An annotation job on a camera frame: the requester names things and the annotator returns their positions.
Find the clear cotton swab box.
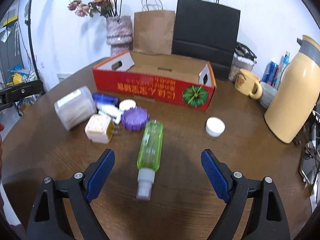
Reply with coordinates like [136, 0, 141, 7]
[54, 86, 97, 131]

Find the blue round lid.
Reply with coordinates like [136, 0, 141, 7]
[92, 93, 119, 106]

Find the white cube power adapter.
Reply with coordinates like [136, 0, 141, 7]
[85, 114, 119, 144]

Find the white plastic tube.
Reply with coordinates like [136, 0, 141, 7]
[97, 104, 123, 125]

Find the small white ridged cap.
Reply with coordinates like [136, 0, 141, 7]
[119, 99, 136, 112]

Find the green spray bottle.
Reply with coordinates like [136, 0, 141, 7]
[136, 120, 164, 200]

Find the purple gear-shaped lid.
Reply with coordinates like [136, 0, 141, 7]
[121, 107, 150, 132]

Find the person left hand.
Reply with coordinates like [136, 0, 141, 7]
[0, 123, 4, 145]

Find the cream thermos jug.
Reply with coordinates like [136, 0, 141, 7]
[264, 35, 319, 144]

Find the pink textured vase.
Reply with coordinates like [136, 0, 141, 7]
[106, 16, 132, 57]

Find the grey ceramic cup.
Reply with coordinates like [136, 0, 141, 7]
[259, 82, 277, 109]

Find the dried rose bouquet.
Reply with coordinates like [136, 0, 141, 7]
[67, 0, 123, 18]

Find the yellow bear mug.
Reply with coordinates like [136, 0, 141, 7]
[234, 69, 263, 100]

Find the blue soda can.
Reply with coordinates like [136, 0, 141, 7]
[261, 61, 279, 85]

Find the brown paper bag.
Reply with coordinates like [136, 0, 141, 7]
[133, 0, 176, 55]

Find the clear container black clip lid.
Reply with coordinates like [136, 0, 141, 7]
[228, 42, 257, 82]

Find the red cardboard box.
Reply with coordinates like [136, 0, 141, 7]
[93, 51, 216, 111]

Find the clear bottle blue label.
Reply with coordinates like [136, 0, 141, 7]
[274, 51, 290, 90]

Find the black paper bag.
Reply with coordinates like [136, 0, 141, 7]
[171, 0, 240, 80]

